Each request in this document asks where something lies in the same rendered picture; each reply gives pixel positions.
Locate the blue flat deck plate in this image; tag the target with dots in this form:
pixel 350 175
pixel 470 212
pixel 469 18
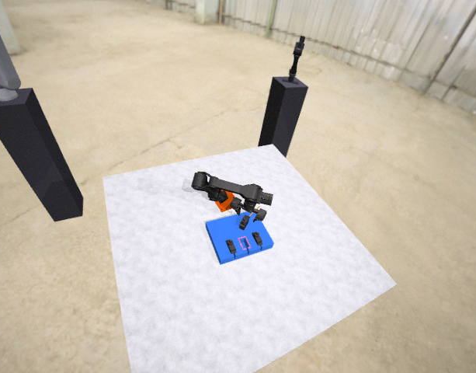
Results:
pixel 231 243

